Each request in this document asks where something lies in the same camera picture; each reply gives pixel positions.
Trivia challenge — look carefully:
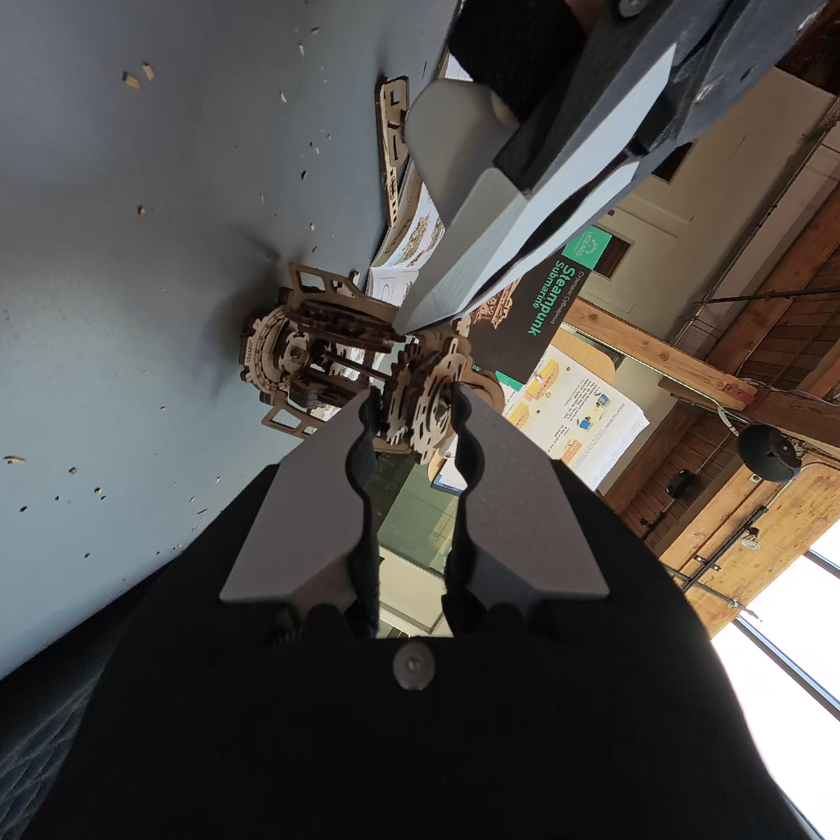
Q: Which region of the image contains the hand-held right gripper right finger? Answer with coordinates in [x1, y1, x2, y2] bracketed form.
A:
[441, 382, 611, 634]

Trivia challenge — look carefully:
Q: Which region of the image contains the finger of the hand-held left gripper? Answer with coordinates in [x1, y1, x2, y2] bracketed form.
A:
[406, 161, 642, 333]
[392, 45, 678, 333]

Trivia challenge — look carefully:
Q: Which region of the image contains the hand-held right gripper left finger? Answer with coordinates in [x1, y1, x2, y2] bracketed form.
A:
[218, 387, 385, 634]

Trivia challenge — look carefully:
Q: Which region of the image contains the round wooden gear module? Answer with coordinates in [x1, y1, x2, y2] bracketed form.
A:
[382, 328, 506, 467]

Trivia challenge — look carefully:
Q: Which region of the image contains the large wooden gear model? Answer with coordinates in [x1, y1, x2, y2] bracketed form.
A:
[239, 261, 409, 441]

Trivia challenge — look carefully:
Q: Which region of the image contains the grey desk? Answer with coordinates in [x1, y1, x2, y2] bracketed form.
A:
[0, 0, 473, 680]

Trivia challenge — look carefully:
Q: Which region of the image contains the instruction booklet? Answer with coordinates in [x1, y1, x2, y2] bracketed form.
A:
[366, 164, 448, 309]

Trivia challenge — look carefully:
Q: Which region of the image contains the black puzzle box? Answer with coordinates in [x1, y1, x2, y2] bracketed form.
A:
[456, 226, 614, 386]

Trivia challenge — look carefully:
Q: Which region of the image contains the wooden board with instruction sheet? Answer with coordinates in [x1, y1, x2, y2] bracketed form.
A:
[502, 328, 652, 492]

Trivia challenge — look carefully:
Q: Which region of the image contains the long wooden strip piece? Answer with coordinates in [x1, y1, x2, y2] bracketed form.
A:
[375, 74, 412, 229]

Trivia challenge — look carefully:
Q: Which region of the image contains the black ceiling spotlight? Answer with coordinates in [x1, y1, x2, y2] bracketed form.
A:
[736, 424, 804, 484]

